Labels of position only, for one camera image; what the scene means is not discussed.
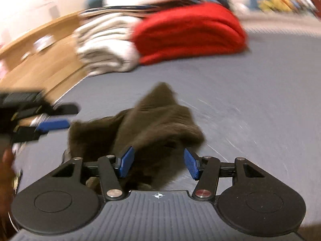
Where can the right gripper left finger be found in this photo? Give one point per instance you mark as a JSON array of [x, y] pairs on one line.
[[110, 169]]

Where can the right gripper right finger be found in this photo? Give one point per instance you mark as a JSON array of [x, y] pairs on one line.
[[206, 171]]

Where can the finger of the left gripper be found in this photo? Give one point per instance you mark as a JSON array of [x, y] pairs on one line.
[[47, 126], [65, 109]]

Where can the brown corduroy pants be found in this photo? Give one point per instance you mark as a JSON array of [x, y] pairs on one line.
[[157, 128]]

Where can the person left hand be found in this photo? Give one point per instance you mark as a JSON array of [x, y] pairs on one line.
[[7, 191]]

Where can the cream folded blanket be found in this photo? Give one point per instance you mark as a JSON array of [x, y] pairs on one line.
[[104, 44]]

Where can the red folded blanket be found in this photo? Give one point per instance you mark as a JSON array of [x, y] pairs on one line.
[[192, 31]]

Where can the wooden bed frame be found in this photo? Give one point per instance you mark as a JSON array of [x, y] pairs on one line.
[[55, 70]]

